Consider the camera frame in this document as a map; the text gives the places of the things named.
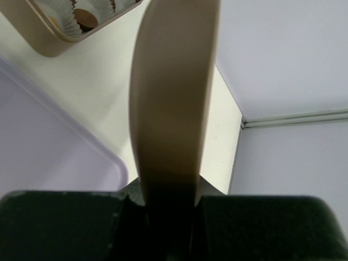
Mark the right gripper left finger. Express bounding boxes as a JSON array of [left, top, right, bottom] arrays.
[[1, 180, 148, 260]]

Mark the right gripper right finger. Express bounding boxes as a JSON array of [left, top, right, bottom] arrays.
[[190, 173, 348, 261]]

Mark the brown tin lid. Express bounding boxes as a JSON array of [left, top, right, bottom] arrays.
[[129, 1, 220, 207]]

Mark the brown ribbed chocolate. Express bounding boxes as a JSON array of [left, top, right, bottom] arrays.
[[73, 9, 98, 30]]

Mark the purple plastic tray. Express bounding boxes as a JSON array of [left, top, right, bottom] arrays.
[[1, 58, 128, 195]]

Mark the brown tin box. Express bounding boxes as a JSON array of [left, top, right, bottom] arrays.
[[1, 1, 141, 57]]

